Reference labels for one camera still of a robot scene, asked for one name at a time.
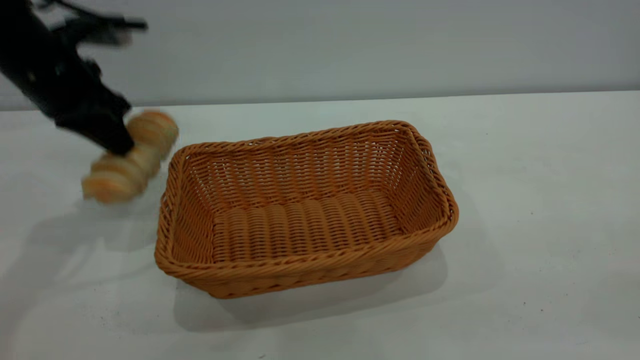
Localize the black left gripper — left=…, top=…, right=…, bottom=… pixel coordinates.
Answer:
left=0, top=0, right=135, bottom=157

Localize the striped spiral bread roll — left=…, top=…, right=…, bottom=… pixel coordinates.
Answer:
left=81, top=110, right=180, bottom=205

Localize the orange woven wicker basket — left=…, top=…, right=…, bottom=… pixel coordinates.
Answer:
left=154, top=120, right=459, bottom=300

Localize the dark left wrist camera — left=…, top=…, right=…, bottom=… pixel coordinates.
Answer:
left=31, top=0, right=149, bottom=47

